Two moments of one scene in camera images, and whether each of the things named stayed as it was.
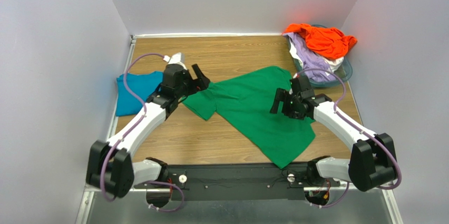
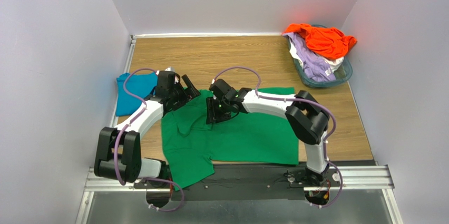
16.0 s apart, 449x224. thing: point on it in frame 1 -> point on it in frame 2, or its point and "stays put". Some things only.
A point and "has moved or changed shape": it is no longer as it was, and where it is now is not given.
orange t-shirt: [327, 42] stays put
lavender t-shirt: [310, 59] stays put
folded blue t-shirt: [144, 85] stays put
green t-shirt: [243, 104] has moved or changed shape
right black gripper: [286, 101] -> [213, 110]
